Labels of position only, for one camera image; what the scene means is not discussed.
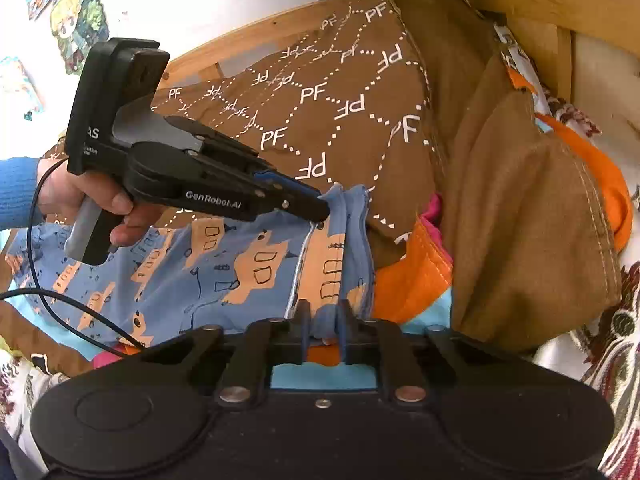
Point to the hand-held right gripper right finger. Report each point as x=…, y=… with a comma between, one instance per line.
x=343, y=332

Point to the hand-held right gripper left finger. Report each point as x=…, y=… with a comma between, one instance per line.
x=303, y=332

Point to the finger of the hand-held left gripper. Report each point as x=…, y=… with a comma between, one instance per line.
x=295, y=205
x=240, y=152

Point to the blue printed pants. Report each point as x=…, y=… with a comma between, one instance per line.
x=225, y=270

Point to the person's left hand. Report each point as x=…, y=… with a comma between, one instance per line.
x=60, y=190

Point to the brown patterned blanket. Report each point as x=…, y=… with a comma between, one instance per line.
x=350, y=110

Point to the white floral bed sheet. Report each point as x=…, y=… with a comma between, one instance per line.
x=615, y=360

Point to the pale blue wall poster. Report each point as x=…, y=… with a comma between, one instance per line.
x=20, y=87

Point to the yellow-haired figure wall poster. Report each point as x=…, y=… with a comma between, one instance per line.
x=77, y=20

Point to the wooden bed frame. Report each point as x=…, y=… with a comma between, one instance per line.
x=530, y=2

